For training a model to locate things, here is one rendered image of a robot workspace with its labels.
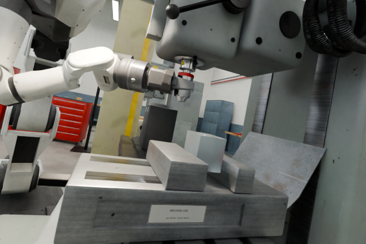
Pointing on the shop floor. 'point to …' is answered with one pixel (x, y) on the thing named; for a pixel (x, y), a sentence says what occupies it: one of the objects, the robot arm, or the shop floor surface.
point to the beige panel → (127, 10)
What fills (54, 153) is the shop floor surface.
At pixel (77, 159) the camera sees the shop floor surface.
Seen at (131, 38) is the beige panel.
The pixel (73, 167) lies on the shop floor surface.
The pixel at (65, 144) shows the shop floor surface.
